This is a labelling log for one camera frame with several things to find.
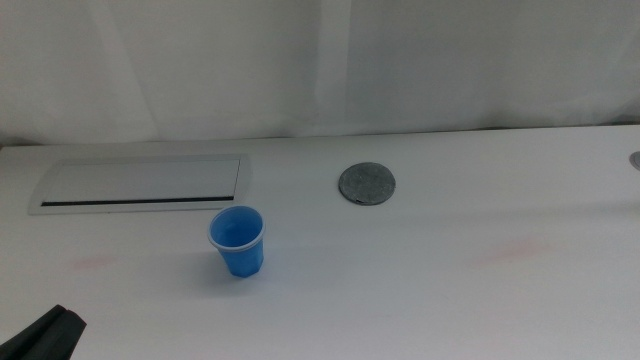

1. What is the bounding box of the white backdrop curtain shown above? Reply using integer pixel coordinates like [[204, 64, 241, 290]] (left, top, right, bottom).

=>
[[0, 0, 640, 147]]

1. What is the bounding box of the blue plastic cup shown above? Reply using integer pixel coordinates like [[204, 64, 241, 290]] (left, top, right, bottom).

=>
[[207, 205, 266, 280]]

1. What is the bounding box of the silver table cable hatch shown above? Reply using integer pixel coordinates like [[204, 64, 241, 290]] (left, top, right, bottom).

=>
[[27, 153, 254, 217]]

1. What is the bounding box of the grey round cup mat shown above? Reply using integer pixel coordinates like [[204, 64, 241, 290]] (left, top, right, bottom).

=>
[[337, 161, 397, 207]]

